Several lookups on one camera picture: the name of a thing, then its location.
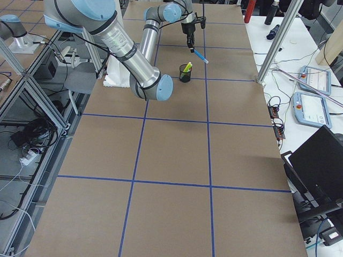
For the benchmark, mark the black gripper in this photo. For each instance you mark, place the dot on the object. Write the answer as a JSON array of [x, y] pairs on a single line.
[[187, 28]]

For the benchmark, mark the blue highlighter pen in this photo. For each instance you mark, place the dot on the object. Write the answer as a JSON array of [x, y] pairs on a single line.
[[198, 54]]

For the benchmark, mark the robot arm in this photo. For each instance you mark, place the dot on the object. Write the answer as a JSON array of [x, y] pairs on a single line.
[[158, 17], [99, 18]]

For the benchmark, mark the green highlighter pen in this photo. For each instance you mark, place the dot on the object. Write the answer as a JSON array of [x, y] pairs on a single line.
[[187, 67]]

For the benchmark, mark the black mesh pen cup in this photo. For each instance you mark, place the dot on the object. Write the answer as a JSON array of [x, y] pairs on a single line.
[[185, 73]]

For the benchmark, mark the red cylinder bottle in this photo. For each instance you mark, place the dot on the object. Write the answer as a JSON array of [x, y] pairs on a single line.
[[249, 11]]

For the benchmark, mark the folded dark plaid umbrella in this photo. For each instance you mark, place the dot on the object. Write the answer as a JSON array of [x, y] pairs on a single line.
[[272, 34]]

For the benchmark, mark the black bottle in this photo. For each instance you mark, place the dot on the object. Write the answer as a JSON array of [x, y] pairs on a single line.
[[271, 13]]

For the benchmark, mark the reacher grabber tool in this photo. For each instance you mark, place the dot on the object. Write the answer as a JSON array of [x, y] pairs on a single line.
[[312, 88]]

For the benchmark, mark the orange black usb hub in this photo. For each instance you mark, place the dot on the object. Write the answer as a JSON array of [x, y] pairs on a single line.
[[273, 111]]

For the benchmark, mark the far blue teach pendant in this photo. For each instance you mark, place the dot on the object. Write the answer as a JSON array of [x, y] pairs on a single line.
[[317, 78]]

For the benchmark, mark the blue teach pendant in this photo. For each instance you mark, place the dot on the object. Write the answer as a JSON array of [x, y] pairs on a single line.
[[311, 110], [317, 78]]

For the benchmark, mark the near blue teach pendant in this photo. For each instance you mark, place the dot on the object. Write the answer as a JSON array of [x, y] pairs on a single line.
[[311, 110]]

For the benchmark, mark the brown paper table mat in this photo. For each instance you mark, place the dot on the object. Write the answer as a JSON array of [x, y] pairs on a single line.
[[197, 175]]

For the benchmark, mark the black laptop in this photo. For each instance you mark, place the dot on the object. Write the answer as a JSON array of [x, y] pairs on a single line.
[[318, 164]]

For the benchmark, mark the white camera mast base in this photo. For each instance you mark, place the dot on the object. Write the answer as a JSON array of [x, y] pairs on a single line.
[[116, 74]]

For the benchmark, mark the aluminium frame post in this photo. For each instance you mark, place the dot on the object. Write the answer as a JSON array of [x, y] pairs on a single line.
[[285, 25]]

